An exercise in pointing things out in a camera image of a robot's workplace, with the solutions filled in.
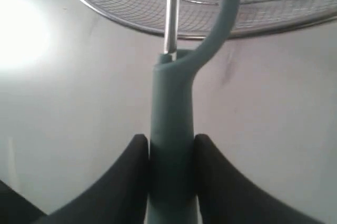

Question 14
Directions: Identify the teal handled peeler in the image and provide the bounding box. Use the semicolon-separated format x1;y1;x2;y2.
147;0;240;223

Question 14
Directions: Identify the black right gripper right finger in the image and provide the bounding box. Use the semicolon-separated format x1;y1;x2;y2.
193;134;320;223

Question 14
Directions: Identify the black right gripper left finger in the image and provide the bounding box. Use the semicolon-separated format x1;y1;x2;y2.
1;134;149;223

